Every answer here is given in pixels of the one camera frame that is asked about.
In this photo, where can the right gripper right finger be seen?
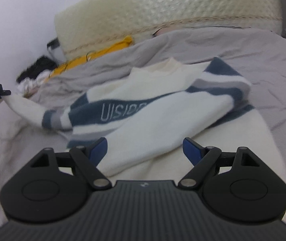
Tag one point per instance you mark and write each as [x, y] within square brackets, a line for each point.
[204, 161]

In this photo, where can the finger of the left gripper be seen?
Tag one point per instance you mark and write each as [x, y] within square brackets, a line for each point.
[4, 92]

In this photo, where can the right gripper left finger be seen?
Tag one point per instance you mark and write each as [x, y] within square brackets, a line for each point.
[86, 160]

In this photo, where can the white blue striped fleece sweater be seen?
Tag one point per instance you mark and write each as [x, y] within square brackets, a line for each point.
[146, 116]

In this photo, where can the white clothes pile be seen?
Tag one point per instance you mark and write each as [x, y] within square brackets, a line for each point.
[29, 86]

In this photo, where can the black clothes pile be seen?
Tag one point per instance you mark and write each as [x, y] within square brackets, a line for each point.
[42, 64]

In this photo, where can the grey bed duvet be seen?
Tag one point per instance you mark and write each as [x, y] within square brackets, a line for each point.
[260, 56]

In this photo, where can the cream quilted headboard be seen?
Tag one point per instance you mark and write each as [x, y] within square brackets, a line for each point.
[91, 25]

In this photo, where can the black wall socket plate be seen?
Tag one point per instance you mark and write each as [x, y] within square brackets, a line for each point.
[53, 44]

